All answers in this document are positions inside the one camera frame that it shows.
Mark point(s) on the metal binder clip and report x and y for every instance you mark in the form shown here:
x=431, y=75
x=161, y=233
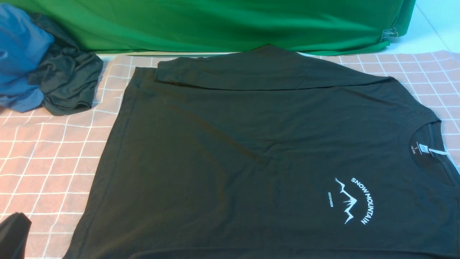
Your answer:
x=388, y=34

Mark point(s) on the dark gray crumpled garment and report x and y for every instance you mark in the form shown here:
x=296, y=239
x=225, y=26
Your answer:
x=66, y=75

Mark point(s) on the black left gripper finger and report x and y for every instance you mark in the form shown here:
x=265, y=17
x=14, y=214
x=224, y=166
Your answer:
x=13, y=236

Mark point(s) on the dark gray long-sleeve shirt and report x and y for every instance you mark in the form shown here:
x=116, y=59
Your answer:
x=268, y=154

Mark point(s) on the blue crumpled garment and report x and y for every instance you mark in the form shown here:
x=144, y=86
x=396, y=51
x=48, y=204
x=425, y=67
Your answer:
x=22, y=47

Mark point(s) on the pink checkered tablecloth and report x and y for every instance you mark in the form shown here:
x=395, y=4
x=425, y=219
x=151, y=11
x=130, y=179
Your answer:
x=48, y=162

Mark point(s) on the green backdrop cloth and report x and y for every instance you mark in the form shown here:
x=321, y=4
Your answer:
x=316, y=27

